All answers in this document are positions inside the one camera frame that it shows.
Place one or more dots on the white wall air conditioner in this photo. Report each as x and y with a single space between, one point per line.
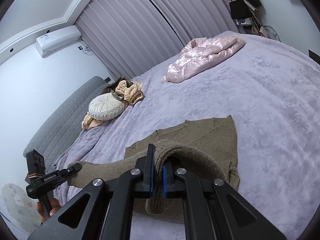
57 40

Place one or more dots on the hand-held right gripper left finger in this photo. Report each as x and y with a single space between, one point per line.
150 180

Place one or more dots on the black hanging bag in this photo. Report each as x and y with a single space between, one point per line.
238 8

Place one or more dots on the patterned brown handbag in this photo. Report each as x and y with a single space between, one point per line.
257 30

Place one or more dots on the grey pleated curtain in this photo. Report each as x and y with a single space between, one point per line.
190 2
120 22

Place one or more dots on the person's left hand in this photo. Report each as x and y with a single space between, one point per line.
53 208

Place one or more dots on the round white pleated pillow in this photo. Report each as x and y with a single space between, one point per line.
105 106

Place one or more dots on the grey round floor fan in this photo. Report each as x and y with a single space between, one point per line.
273 33

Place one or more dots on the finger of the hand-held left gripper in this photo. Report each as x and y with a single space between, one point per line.
73 168

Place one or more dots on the brown fuzzy garment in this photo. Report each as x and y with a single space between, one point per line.
117 80

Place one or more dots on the wall power outlet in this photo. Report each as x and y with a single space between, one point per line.
81 47

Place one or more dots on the grey quilted headboard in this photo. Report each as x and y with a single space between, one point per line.
65 122

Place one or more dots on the white floral round fan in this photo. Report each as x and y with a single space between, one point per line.
17 202

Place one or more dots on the pink shiny padded jacket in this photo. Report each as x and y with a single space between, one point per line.
195 57

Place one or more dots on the olive brown knit sweater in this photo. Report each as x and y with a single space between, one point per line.
200 140

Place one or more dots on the black wall screen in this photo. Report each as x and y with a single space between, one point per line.
315 56

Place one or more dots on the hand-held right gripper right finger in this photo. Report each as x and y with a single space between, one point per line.
165 182

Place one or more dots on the lavender plush blanket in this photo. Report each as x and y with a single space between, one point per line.
262 105

